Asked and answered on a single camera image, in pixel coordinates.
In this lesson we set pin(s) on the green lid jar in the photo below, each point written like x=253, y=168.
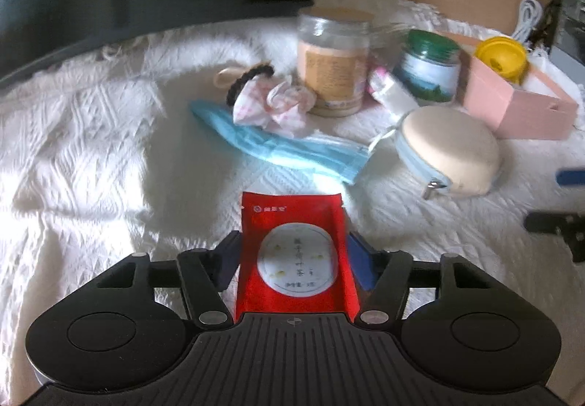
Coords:
x=427, y=68

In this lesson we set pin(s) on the blue face mask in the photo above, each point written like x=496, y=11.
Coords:
x=274, y=150

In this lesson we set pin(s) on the white textured blanket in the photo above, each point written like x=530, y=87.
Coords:
x=91, y=136

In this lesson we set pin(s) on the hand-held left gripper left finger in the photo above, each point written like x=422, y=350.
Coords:
x=231, y=253

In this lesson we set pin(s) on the red tea packet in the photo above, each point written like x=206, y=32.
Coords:
x=256, y=228

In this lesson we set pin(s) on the glass jar with beige label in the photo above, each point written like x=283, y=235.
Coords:
x=331, y=68

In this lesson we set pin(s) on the pink box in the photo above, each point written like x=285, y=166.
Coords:
x=493, y=100

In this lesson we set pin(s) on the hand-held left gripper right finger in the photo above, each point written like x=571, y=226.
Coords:
x=361, y=260

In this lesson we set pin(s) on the pink checked scrunchie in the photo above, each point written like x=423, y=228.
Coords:
x=274, y=104

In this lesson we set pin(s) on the yellow cup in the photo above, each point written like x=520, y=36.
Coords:
x=500, y=54

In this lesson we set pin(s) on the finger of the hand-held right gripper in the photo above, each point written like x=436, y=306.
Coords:
x=548, y=222
x=571, y=176

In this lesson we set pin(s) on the pink and white tissue packet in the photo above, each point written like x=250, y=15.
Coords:
x=393, y=93

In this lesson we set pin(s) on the round beige coin purse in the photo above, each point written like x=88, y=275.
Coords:
x=448, y=145

